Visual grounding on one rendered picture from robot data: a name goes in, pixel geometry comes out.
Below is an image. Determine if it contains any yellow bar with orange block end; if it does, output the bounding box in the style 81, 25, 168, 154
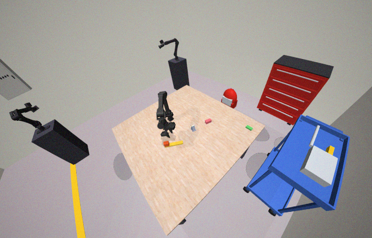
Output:
163, 141, 183, 147

